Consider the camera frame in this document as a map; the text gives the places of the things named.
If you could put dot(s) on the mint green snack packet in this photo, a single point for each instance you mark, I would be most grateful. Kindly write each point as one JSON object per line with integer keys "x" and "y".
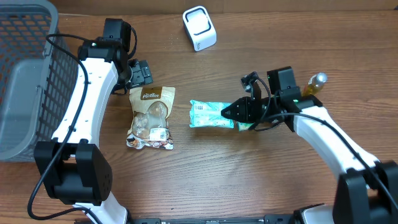
{"x": 208, "y": 114}

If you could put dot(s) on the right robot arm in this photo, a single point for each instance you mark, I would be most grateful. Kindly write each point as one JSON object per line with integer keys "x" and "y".
{"x": 367, "y": 188}

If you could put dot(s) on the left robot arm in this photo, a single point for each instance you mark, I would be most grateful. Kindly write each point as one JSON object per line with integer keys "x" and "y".
{"x": 71, "y": 165}

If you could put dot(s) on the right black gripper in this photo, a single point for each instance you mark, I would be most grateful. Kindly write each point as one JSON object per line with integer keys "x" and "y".
{"x": 250, "y": 109}

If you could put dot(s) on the grey plastic shopping basket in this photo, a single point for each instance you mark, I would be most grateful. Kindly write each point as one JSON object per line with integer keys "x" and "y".
{"x": 37, "y": 77}

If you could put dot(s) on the white barcode scanner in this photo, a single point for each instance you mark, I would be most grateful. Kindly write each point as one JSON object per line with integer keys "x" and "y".
{"x": 199, "y": 28}

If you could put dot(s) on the small teal tissue pack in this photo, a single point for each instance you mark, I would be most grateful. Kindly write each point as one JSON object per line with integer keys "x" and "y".
{"x": 243, "y": 126}

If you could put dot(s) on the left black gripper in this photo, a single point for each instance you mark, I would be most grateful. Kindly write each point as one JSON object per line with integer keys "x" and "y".
{"x": 143, "y": 74}

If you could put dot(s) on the brown nut pouch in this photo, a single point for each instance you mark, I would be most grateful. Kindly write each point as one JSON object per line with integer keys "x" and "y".
{"x": 151, "y": 107}

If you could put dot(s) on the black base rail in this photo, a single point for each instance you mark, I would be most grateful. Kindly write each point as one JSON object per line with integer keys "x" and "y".
{"x": 211, "y": 221}

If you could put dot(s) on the yellow drink bottle silver cap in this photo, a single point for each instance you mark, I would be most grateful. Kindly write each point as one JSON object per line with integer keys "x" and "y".
{"x": 315, "y": 84}

